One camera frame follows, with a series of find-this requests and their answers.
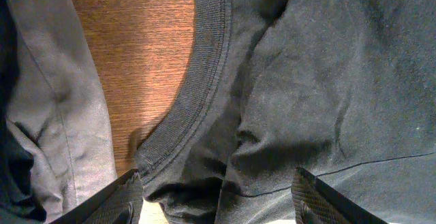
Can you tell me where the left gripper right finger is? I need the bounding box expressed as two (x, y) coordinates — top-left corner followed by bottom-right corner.
(291, 167), (387, 224)

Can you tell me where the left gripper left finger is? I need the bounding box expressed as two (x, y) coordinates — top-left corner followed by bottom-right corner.
(52, 169), (143, 224)

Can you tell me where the dark green t-shirt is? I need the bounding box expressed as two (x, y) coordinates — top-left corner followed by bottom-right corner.
(136, 0), (435, 223)

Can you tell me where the black folded garment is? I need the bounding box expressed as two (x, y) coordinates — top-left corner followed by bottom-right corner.
(1, 0), (46, 223)

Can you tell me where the grey folded garment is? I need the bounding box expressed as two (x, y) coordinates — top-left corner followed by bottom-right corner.
(5, 0), (116, 223)

